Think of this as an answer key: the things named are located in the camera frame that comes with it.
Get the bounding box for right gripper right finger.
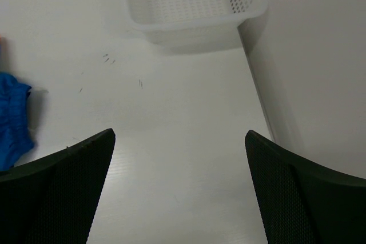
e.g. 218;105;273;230
245;130;365;243

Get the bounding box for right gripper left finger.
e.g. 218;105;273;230
1;129;116;243

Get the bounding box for rainbow striped shorts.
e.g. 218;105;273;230
1;72;34;171

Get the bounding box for white plastic basket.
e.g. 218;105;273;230
124;0;268;54

